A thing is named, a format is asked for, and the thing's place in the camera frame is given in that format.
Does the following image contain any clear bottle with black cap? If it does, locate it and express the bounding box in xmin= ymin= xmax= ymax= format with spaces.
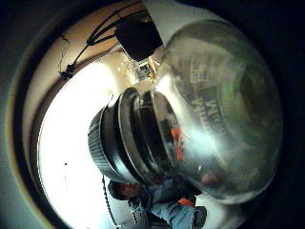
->
xmin=87 ymin=19 xmax=284 ymax=205

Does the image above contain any black twisted cable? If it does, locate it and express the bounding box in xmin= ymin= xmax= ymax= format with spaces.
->
xmin=100 ymin=174 xmax=123 ymax=229

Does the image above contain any the person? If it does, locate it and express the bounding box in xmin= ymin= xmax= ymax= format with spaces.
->
xmin=107 ymin=177 xmax=208 ymax=229

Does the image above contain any black cable bundle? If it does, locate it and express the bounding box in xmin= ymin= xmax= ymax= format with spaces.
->
xmin=59 ymin=9 xmax=151 ymax=80

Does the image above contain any thin black cable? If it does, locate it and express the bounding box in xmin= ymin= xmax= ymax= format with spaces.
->
xmin=57 ymin=33 xmax=71 ymax=74

